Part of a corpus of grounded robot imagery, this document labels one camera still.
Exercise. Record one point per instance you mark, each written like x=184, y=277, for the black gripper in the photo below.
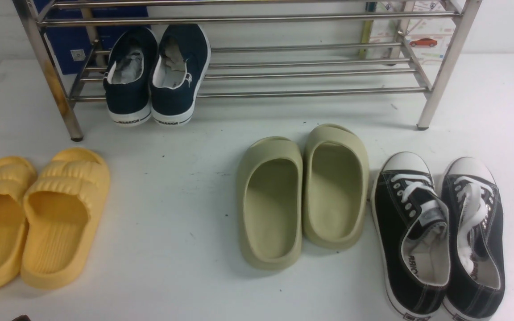
x=22, y=318

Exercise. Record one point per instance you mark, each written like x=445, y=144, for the navy canvas shoe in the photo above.
x=127, y=77
x=184, y=55

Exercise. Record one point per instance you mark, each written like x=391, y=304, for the blue box behind rack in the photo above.
x=72, y=44

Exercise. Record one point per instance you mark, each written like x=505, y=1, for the stainless steel shoe rack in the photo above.
x=36, y=22

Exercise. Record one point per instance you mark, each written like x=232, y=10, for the right yellow slipper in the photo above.
x=63, y=207

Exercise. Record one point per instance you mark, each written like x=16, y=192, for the left beige slipper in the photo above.
x=269, y=185

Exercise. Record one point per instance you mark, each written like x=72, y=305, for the beige slipper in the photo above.
x=269, y=185
x=336, y=183

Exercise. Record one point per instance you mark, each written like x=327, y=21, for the right beige slipper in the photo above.
x=336, y=183

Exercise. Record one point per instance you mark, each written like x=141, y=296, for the left black canvas sneaker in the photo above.
x=412, y=226

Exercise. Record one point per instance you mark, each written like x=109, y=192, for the black canvas sneaker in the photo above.
x=477, y=281
x=412, y=226

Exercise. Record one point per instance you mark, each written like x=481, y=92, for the right black canvas sneaker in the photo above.
x=477, y=281

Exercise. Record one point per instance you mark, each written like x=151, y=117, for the white poster with red car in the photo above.
x=429, y=38

